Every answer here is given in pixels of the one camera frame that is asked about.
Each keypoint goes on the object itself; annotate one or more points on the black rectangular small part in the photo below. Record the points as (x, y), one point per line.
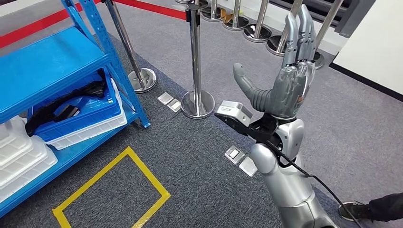
(66, 112)

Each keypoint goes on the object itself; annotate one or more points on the long red barrier belt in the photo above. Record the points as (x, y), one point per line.
(31, 28)

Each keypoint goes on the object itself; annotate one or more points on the chrome stanchion behind shelf rack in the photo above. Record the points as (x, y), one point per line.
(143, 80)

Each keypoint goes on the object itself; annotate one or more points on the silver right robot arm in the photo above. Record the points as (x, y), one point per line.
(283, 185)

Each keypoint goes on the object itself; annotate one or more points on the blue metal shelf rack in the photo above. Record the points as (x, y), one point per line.
(47, 63)

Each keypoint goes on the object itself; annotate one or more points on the blue plastic bin with parts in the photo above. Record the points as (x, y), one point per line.
(94, 110)

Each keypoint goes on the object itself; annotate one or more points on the black bulky small part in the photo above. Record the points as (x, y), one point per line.
(94, 89)

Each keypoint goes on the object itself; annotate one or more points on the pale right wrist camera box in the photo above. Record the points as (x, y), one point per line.
(233, 111)

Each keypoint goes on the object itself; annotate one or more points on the short red barrier belt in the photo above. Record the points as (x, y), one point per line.
(151, 8)

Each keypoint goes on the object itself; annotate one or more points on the chrome stanchion with black head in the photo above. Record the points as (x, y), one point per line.
(196, 63)

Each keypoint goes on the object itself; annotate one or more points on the person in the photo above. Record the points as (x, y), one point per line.
(384, 206)

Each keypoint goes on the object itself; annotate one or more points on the black camera bracket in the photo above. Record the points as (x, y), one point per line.
(252, 130)

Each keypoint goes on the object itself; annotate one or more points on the yellow floor tape square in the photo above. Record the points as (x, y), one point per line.
(148, 176)

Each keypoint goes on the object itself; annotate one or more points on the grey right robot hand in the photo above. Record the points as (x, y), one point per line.
(286, 94)

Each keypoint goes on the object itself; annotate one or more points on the brown packet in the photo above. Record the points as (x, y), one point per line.
(226, 17)

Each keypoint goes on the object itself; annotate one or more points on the silver floor socket plate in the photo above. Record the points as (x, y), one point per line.
(234, 154)
(174, 105)
(248, 166)
(165, 98)

